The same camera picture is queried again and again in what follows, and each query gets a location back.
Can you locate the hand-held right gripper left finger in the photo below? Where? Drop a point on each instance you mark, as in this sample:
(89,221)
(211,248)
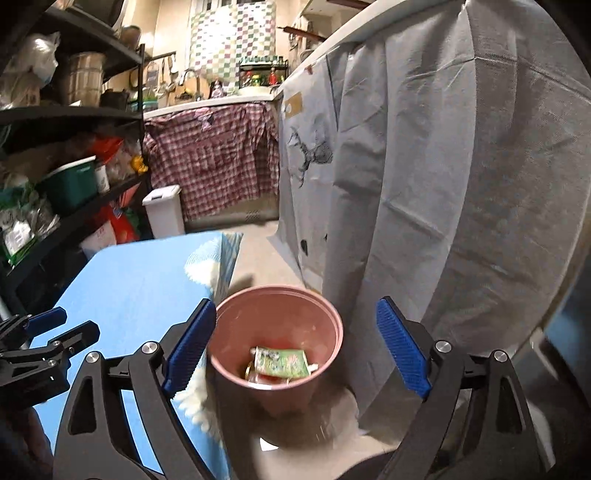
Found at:
(189,350)

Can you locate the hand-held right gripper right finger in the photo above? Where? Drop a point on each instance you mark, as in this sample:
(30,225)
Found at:
(401,350)

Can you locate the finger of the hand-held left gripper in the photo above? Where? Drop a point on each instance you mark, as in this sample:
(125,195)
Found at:
(78,337)
(46,318)

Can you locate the red and white box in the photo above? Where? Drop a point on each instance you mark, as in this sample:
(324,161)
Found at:
(264,380)

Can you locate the green sachet packet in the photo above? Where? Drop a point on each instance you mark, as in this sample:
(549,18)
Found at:
(281,361)

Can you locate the pink plastic bin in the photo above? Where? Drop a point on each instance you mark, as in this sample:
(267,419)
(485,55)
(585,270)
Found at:
(277,318)

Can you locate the blue patterned tablecloth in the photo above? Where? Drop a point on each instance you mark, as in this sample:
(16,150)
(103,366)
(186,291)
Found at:
(129,295)

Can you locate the white sack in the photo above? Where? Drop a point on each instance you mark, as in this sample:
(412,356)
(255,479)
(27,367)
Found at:
(99,240)

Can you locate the green and white packet bag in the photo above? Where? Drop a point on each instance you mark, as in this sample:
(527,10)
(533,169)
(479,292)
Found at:
(23,226)

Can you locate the red sack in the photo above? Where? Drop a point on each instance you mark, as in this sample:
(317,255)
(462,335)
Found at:
(120,226)

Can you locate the green storage box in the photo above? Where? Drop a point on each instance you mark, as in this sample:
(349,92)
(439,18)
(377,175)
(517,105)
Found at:
(69,187)

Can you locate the white lidded bin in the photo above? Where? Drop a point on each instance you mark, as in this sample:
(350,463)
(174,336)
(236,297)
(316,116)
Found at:
(164,212)

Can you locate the white jar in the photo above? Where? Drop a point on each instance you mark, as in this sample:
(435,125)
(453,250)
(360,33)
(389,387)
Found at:
(102,179)

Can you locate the grey cloth curtain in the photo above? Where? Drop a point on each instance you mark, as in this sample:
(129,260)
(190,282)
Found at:
(438,184)

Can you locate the white deer print cloth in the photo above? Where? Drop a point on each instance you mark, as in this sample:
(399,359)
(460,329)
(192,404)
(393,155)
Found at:
(309,207)

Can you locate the yellow toy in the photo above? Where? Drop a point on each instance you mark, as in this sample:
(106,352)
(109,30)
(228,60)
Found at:
(139,165)

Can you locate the red shelf bag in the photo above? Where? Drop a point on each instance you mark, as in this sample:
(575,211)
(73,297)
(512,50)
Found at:
(106,147)

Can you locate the red plaid shirt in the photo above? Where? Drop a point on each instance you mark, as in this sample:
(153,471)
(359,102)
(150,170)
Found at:
(207,157)

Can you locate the black metal shelf rack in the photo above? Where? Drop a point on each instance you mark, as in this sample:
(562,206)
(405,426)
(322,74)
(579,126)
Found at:
(69,113)

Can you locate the black pot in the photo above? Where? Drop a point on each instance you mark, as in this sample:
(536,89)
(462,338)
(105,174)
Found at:
(114,99)

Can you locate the metal bucket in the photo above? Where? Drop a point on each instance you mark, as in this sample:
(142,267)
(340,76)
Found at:
(87,78)

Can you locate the white plastic bag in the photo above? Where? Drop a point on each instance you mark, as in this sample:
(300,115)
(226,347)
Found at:
(32,64)

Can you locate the pink doll bottle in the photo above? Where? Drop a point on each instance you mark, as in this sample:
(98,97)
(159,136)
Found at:
(217,89)

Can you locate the white bowl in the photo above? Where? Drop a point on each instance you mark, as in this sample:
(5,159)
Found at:
(253,91)

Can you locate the metal faucet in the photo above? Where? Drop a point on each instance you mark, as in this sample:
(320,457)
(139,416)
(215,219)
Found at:
(190,74)

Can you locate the black spice rack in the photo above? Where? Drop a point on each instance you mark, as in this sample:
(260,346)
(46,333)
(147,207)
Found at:
(261,69)

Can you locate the checkered wall covering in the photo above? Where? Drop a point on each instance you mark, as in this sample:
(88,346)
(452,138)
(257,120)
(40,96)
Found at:
(231,41)

